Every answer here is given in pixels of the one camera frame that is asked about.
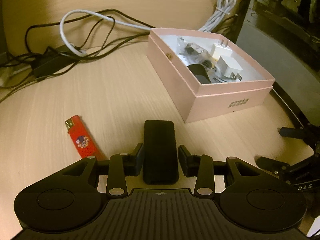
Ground black remote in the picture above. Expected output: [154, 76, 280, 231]
[143, 120, 179, 185]

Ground red lighter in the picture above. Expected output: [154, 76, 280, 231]
[65, 115, 106, 161]

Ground black rounded case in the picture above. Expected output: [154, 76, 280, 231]
[187, 63, 212, 84]

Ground white charger cube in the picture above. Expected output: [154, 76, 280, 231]
[216, 55, 243, 81]
[210, 39, 232, 60]

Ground pink cardboard box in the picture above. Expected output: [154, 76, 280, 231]
[147, 28, 275, 122]

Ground computer case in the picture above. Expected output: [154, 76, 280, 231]
[235, 0, 319, 126]

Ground black power adapter brick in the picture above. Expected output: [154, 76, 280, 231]
[31, 49, 76, 77]

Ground black tangled cables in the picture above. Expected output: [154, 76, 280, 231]
[0, 8, 238, 103]

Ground white power cable with plug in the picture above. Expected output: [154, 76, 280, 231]
[60, 0, 237, 58]

